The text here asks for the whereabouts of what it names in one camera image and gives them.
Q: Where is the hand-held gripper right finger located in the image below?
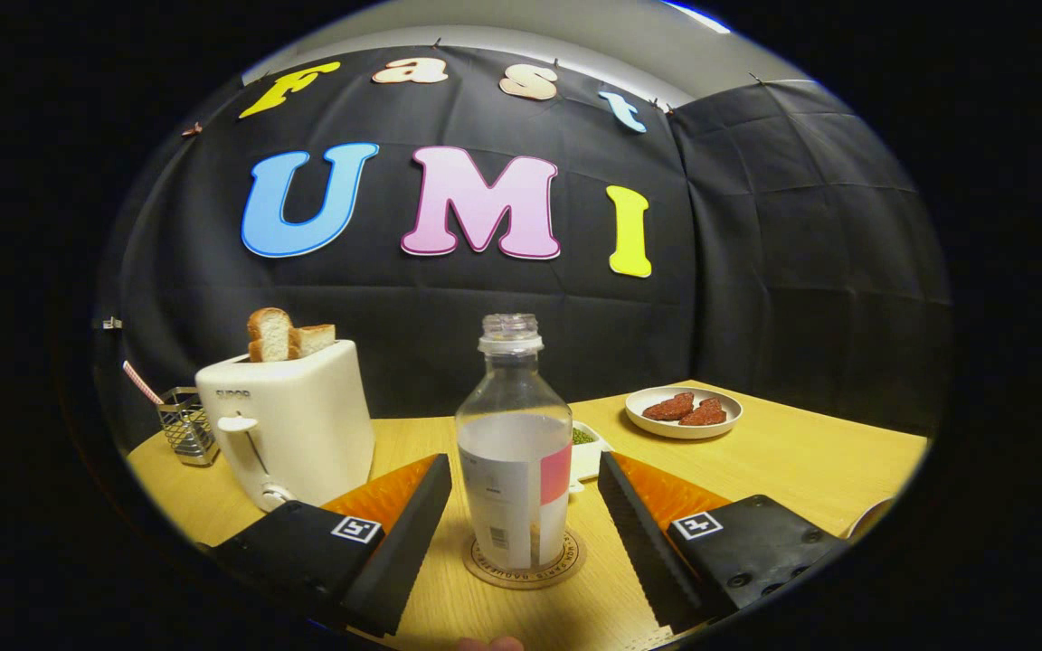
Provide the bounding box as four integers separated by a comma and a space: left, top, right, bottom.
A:
596, 450, 848, 634

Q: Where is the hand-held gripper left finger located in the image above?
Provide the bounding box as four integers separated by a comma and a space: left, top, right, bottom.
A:
209, 452, 454, 638

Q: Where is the round cork coaster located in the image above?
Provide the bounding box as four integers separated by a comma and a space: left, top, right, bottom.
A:
462, 529, 587, 591

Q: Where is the clear juice bottle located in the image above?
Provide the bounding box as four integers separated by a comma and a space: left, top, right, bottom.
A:
455, 313, 574, 572

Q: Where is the beige cup with wooden handle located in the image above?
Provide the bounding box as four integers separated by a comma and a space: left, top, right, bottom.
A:
847, 495, 898, 542

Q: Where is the small white bean dish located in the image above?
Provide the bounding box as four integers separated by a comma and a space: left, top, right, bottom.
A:
569, 420, 614, 494

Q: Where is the round white plate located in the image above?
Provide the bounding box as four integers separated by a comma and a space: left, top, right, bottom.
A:
625, 386, 744, 440

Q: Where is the red meat piece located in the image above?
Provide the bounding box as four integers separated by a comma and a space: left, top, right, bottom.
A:
678, 397, 728, 427
642, 392, 696, 422

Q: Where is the white toaster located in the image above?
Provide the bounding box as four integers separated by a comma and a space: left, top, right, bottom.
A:
194, 339, 377, 514

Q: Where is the wooden table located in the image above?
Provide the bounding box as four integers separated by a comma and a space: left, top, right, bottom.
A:
126, 380, 929, 651

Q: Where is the toast bread slice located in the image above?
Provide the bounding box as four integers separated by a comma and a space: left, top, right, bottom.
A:
246, 307, 294, 363
290, 324, 337, 358

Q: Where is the metal mesh holder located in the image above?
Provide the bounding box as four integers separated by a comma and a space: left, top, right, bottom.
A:
156, 387, 221, 467

